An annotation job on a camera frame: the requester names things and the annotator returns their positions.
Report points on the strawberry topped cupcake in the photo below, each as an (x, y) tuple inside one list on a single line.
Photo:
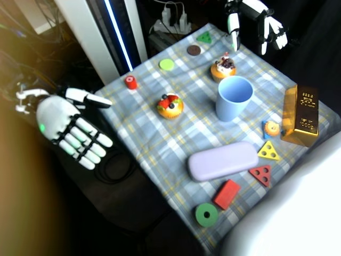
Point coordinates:
[(170, 108)]

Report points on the berry topped cupcake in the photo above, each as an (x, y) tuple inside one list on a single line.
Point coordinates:
[(222, 70)]

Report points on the blue cup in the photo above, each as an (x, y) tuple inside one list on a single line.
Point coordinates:
[(231, 106)]

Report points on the red cylinder block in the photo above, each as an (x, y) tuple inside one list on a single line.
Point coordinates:
[(131, 83)]

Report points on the white column with blue light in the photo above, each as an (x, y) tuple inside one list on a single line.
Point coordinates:
[(88, 34)]

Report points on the blue plaid tablecloth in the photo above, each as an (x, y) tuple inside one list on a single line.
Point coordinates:
[(165, 144)]

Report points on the light green sandwich cookie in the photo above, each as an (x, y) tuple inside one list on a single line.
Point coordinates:
[(166, 64)]

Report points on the dark grey box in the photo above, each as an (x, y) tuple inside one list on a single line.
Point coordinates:
[(160, 40)]

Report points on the white power strip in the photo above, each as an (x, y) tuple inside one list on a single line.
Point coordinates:
[(162, 28)]

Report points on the white plug adapter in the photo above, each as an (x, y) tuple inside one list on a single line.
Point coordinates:
[(183, 21), (166, 16)]

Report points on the brown sandwich cookie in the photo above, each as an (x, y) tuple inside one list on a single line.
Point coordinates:
[(193, 50)]

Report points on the green triangle block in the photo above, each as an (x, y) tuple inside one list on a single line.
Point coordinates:
[(204, 38)]

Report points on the lilac glasses case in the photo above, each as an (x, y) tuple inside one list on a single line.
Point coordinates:
[(222, 161)]

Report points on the red rectangular block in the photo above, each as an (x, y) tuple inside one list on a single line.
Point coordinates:
[(226, 194)]

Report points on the yellow triangle block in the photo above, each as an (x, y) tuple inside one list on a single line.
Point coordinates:
[(267, 152)]

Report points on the red triangle block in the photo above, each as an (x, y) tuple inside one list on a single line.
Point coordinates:
[(262, 176)]

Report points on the orange and blue toy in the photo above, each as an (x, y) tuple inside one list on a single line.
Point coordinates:
[(271, 129)]

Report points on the gold bar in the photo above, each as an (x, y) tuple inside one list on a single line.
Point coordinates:
[(306, 112)]

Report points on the large white panel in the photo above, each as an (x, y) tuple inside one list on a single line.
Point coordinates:
[(293, 213)]

